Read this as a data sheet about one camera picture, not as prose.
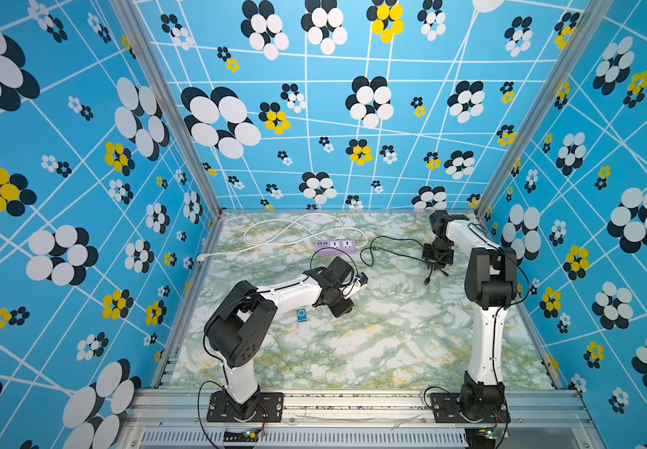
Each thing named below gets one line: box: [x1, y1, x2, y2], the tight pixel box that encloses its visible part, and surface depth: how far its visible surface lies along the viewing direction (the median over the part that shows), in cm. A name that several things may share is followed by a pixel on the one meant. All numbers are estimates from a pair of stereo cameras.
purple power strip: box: [314, 239, 357, 254], surface depth 107 cm
